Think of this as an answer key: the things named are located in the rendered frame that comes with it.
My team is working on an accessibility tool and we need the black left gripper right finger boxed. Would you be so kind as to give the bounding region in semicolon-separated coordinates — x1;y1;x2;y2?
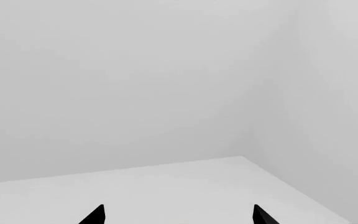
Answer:
252;203;281;224

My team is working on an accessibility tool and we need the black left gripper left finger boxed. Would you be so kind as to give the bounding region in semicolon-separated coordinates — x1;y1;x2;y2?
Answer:
78;203;106;224

